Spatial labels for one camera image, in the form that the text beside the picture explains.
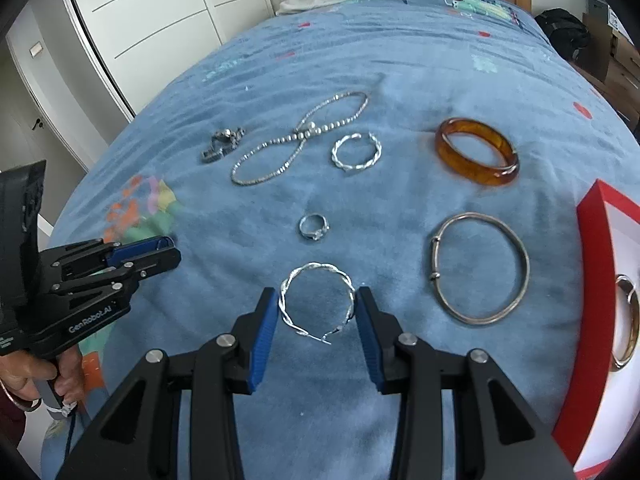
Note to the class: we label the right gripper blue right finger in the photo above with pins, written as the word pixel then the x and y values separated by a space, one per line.
pixel 497 433

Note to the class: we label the red jewelry box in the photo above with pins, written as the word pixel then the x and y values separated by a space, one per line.
pixel 596 335

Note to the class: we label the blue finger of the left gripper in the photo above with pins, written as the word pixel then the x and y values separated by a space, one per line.
pixel 124 253
pixel 80 274

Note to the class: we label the silver pendant charm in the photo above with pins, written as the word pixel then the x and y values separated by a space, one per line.
pixel 222 143

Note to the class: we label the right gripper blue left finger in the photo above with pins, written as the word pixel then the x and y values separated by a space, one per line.
pixel 135 434

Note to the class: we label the white sliding wardrobe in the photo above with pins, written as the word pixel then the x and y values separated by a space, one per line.
pixel 143 45

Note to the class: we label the twisted silver hoop small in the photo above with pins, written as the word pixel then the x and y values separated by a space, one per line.
pixel 356 152

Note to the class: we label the wooden drawer cabinet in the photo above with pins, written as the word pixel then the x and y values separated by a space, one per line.
pixel 611 63

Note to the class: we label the blue cartoon bed sheet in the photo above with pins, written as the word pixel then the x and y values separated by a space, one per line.
pixel 435 155

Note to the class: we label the amber bangle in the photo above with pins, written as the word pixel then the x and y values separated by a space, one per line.
pixel 477 151

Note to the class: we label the thin silver bangle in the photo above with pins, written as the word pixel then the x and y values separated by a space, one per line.
pixel 480 268

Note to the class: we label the person's left hand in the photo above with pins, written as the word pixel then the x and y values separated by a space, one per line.
pixel 20 370

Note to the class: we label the twisted silver hoop large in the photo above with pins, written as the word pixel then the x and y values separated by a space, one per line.
pixel 317 315

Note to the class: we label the black backpack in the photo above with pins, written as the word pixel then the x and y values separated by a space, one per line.
pixel 567 35

